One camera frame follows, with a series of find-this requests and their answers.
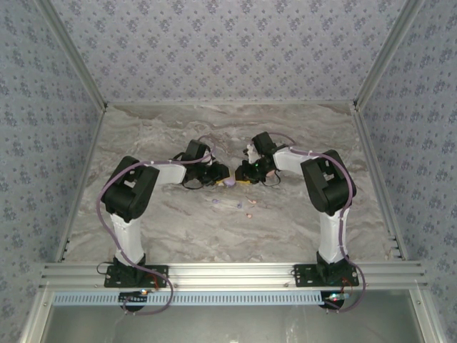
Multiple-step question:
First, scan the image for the black controller board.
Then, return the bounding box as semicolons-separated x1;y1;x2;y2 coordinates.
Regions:
319;291;353;310
119;289;149;308

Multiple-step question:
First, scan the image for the aluminium mounting rail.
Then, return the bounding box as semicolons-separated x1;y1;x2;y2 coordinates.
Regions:
39;262;428;289

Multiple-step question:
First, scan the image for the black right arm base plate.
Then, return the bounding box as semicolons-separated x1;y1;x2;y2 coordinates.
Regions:
293;263;360;289

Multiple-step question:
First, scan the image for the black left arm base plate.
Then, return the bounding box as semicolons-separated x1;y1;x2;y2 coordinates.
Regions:
104;264;169;289

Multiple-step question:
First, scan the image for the light blue slotted cable duct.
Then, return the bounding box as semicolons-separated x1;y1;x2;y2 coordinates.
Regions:
52;289;324;307

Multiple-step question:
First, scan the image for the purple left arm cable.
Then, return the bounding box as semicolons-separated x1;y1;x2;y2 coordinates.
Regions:
98;134;219;316

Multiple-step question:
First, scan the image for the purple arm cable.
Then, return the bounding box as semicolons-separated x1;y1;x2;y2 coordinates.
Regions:
269;131;366;314
98;134;219;316

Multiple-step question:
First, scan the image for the aluminium table side rail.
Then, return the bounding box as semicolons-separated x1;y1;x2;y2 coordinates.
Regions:
53;103;108;264
351;105;408;262

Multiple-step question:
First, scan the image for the aluminium frame post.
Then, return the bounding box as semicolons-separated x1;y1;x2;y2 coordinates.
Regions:
353;0;426;108
35;0;108;110

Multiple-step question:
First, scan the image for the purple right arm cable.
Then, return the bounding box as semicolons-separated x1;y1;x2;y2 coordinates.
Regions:
269;131;366;314

